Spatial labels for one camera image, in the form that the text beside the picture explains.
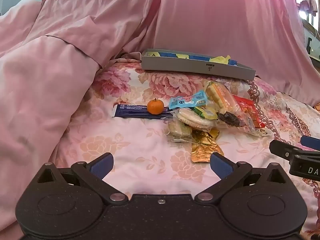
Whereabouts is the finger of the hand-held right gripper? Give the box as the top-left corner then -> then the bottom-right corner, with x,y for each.
300,135 -> 320,152
269,139 -> 304,161

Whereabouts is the green and yellow packet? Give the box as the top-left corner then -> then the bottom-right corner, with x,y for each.
192,106 -> 218,120

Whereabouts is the pink quilt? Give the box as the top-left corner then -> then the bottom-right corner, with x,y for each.
0,0 -> 160,240

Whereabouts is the greenish cake packet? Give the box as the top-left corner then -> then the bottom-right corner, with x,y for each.
167,119 -> 193,143

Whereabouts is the round rice cracker packet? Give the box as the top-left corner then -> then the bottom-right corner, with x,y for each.
176,107 -> 215,132

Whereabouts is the gold foil packet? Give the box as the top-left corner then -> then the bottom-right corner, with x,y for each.
190,127 -> 225,164

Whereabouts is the yellow crumpled paper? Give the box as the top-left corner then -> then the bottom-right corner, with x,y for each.
211,56 -> 230,65

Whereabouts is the white furniture edge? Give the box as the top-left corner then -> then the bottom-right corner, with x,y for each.
302,17 -> 320,61

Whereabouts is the long dark blue packet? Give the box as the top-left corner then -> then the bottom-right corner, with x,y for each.
112,103 -> 175,119

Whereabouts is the light blue snack packet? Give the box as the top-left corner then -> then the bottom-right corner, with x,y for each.
168,91 -> 208,110

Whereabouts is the red snack packet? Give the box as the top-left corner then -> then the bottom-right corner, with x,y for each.
234,95 -> 267,129

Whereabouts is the mandarin orange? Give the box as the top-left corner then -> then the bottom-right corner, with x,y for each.
147,98 -> 165,115

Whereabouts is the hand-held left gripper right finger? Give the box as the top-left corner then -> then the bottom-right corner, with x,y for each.
194,152 -> 285,204

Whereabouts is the floral bed sheet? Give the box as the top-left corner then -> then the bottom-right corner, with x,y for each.
49,60 -> 320,240

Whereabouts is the clear packet with dark fruit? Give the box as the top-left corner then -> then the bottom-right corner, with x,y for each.
215,111 -> 272,137

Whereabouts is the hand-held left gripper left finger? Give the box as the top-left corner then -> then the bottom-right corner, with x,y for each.
36,152 -> 127,204

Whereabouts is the orange bread packet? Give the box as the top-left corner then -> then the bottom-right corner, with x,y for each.
204,81 -> 240,113

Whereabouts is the grey cardboard box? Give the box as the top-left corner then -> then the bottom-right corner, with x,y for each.
141,49 -> 257,80

